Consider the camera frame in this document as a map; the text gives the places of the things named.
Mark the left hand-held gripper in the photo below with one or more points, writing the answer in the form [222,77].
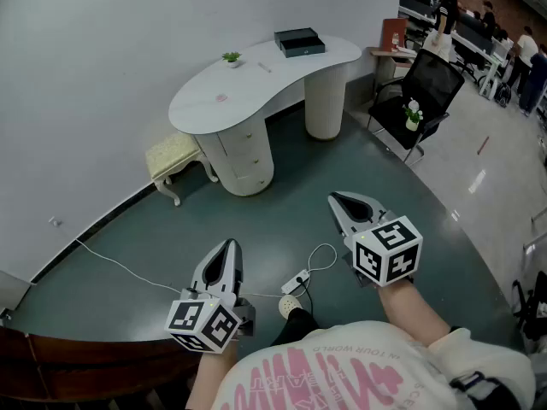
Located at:
[201,323]

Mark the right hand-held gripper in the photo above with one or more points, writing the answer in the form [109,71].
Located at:
[384,254]

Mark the small beige stick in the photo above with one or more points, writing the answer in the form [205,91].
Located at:
[264,66]

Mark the pink round object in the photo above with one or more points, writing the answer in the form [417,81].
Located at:
[221,97]

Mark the dark green box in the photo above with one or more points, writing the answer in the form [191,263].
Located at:
[299,43]

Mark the person's right forearm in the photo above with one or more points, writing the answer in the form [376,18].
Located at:
[410,310]

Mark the person's left forearm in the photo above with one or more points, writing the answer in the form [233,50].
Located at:
[209,378]

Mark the white kidney-shaped desk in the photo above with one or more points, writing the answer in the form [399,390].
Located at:
[256,88]

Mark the white power strip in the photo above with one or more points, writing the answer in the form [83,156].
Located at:
[294,282]

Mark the person's cream clog shoe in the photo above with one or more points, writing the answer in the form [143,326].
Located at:
[289,306]

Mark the person's black trouser leg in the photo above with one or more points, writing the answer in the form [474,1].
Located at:
[297,327]

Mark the white flower in pale pot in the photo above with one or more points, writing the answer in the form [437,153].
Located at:
[413,115]

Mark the white ribbed column leg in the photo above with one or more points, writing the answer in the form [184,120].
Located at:
[325,101]

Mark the cream upholstered stool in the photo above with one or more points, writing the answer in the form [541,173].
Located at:
[171,154]

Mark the black mesh office chair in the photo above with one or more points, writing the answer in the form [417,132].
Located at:
[431,83]

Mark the brown wooden side cabinet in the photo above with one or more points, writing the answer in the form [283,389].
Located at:
[391,64]

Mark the person's cream printed shirt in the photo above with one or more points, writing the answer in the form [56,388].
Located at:
[342,370]

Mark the dark wooden furniture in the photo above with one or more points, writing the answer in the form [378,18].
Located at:
[85,365]

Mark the black backpack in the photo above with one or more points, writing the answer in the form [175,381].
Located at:
[503,94]

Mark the black wheeled stand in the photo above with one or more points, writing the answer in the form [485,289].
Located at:
[530,306]

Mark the small green potted plant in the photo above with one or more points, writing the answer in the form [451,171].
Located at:
[232,57]

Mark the white drawer pedestal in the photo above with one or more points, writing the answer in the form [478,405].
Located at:
[239,160]

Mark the white wall socket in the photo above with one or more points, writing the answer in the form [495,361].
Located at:
[55,222]

